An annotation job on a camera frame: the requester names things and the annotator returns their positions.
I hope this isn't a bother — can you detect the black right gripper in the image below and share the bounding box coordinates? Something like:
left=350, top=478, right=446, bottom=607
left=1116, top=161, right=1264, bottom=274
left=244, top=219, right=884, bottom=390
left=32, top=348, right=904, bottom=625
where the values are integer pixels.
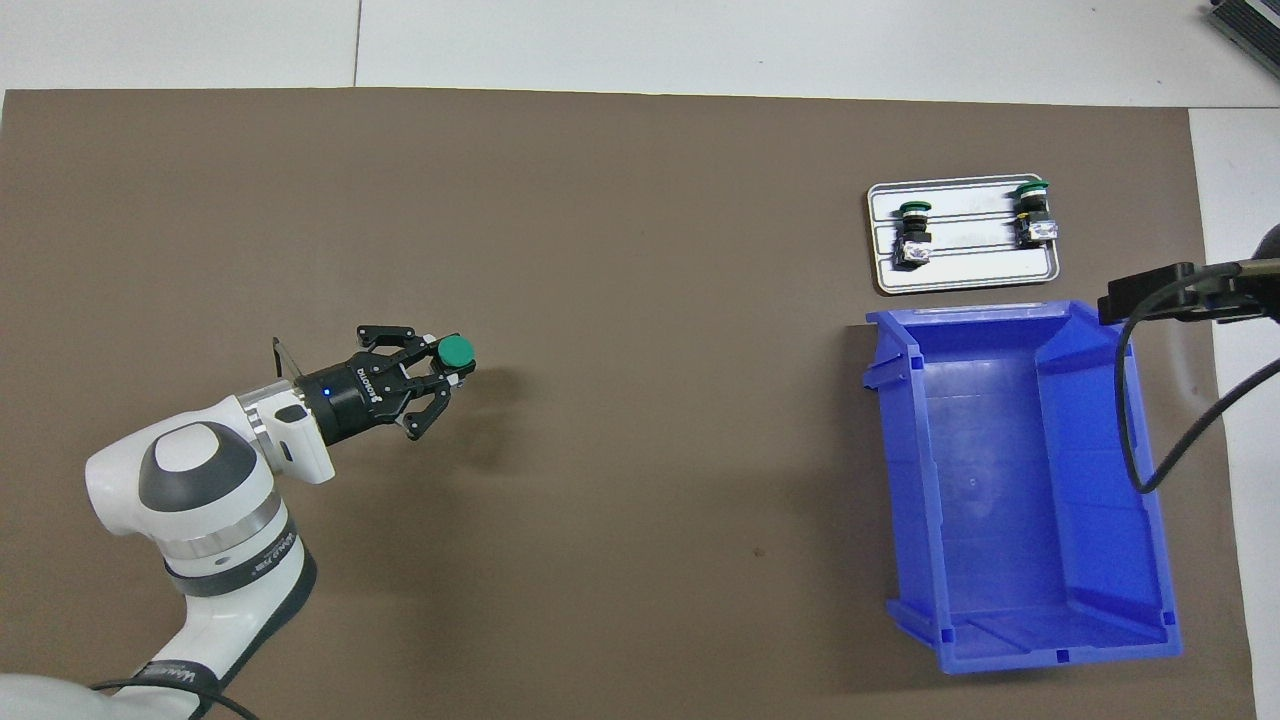
left=1098, top=225, right=1280, bottom=324

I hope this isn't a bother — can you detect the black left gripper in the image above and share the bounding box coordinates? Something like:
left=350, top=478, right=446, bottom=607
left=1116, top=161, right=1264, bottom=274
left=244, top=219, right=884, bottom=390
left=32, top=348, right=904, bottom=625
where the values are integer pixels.
left=300, top=323, right=473, bottom=448

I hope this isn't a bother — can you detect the green push button switch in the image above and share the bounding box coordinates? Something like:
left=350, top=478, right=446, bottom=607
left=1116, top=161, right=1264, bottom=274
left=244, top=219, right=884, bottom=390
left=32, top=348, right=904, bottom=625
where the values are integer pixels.
left=895, top=200, right=934, bottom=269
left=430, top=334, right=477, bottom=391
left=1012, top=180, right=1059, bottom=248

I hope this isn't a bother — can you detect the grey metal tray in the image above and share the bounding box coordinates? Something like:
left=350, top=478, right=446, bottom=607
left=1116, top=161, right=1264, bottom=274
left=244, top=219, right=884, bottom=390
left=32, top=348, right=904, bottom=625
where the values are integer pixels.
left=866, top=175, right=1061, bottom=297

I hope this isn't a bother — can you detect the blue plastic storage bin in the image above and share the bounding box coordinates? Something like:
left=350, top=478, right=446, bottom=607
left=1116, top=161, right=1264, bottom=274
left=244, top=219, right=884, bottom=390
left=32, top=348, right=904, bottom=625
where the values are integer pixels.
left=862, top=298, right=1184, bottom=676

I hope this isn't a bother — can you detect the brown table mat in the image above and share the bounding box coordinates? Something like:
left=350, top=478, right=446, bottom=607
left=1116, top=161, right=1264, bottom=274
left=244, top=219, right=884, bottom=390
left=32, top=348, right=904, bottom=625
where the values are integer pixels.
left=0, top=88, right=1259, bottom=720

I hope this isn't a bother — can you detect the grey ribbed metal device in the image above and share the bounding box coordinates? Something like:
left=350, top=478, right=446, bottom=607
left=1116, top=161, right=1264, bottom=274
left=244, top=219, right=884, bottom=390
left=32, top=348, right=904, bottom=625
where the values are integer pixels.
left=1205, top=0, right=1280, bottom=76

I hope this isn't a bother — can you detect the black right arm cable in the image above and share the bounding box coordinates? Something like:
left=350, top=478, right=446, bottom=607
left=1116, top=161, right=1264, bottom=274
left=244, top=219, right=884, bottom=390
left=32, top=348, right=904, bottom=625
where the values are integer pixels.
left=1120, top=275, right=1280, bottom=493

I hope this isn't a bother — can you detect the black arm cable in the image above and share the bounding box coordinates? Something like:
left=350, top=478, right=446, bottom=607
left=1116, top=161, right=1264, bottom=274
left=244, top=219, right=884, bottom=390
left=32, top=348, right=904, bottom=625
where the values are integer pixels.
left=90, top=678, right=261, bottom=720
left=1120, top=275, right=1280, bottom=493

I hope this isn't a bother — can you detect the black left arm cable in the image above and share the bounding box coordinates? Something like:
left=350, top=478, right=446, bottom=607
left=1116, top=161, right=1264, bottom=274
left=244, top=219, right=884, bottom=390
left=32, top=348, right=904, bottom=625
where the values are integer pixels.
left=90, top=678, right=261, bottom=720

